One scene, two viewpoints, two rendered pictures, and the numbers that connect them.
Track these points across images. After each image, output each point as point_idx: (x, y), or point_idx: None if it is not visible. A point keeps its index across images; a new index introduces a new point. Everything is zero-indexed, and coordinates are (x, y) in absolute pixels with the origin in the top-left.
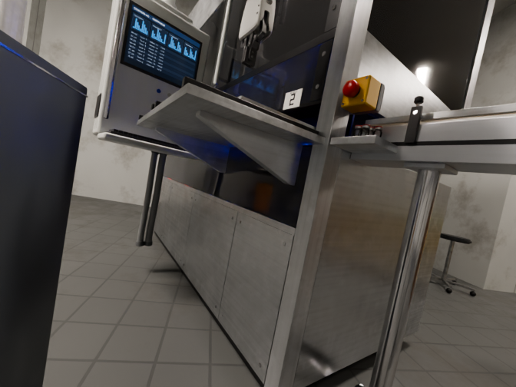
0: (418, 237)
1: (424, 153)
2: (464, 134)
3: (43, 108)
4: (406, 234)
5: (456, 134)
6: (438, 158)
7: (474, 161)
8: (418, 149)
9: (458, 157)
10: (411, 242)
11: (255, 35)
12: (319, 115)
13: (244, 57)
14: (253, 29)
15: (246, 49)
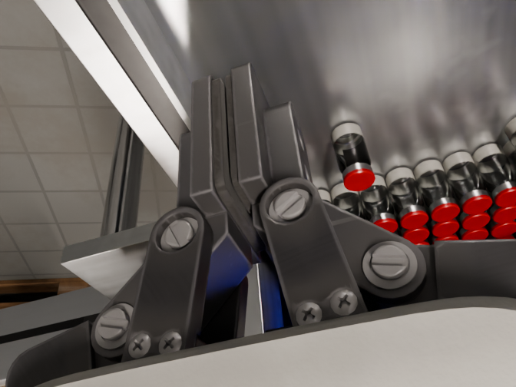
0: (107, 193)
1: (74, 305)
2: (17, 349)
3: None
4: (120, 188)
5: (27, 348)
6: (54, 300)
7: (10, 308)
8: (84, 309)
9: (27, 309)
10: (112, 182)
11: (104, 328)
12: (256, 285)
13: (201, 103)
14: (77, 375)
15: (192, 168)
